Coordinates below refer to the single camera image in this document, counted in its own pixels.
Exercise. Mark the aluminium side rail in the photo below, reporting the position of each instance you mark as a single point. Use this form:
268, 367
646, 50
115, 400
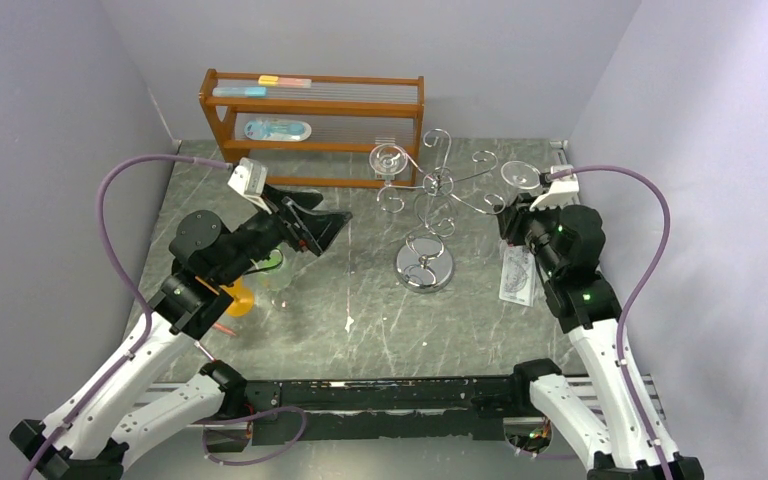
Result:
559, 155

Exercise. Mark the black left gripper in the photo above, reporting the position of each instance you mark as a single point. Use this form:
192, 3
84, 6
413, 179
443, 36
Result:
319, 228

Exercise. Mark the clear stemmed wine glass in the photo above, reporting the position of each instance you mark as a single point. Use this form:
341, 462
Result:
387, 161

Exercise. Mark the silver red-tipped pen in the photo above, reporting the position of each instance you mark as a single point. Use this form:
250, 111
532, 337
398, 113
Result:
205, 351

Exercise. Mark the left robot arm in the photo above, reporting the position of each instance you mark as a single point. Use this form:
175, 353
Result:
98, 433

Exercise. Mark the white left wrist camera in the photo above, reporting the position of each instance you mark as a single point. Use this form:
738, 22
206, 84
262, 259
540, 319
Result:
248, 179

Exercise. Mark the clear tall flute glass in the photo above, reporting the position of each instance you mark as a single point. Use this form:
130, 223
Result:
519, 178

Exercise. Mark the green plastic goblet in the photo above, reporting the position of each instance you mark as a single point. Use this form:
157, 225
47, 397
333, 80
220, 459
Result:
273, 261

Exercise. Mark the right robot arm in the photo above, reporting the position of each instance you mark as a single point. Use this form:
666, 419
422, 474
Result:
626, 439

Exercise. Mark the clear wide wine glass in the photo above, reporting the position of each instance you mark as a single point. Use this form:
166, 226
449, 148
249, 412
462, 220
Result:
277, 283

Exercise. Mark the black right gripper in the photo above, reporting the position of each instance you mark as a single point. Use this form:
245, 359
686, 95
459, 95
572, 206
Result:
519, 223

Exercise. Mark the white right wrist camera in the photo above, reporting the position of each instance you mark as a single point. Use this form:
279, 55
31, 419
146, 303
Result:
562, 187

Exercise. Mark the chrome wine glass rack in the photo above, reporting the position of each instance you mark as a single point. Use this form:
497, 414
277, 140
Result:
423, 263

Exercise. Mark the red pen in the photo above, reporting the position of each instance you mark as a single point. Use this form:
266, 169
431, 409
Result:
224, 329

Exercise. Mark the blue eraser bar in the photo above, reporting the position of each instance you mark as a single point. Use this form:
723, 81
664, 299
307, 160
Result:
240, 92

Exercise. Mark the orange wooden shelf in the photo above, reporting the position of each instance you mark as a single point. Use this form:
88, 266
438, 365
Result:
348, 114

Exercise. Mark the orange plastic goblet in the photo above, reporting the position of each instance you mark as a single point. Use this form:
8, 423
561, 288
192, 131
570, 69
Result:
243, 298

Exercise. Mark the yellow pink eraser bar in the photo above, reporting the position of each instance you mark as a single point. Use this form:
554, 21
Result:
272, 81

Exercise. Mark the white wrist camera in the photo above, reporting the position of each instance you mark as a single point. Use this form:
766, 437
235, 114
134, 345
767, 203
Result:
562, 187
248, 179

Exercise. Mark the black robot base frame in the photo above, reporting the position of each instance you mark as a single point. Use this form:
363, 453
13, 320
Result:
482, 408

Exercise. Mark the white packaged ruler card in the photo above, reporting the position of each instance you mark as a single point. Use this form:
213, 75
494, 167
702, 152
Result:
518, 275

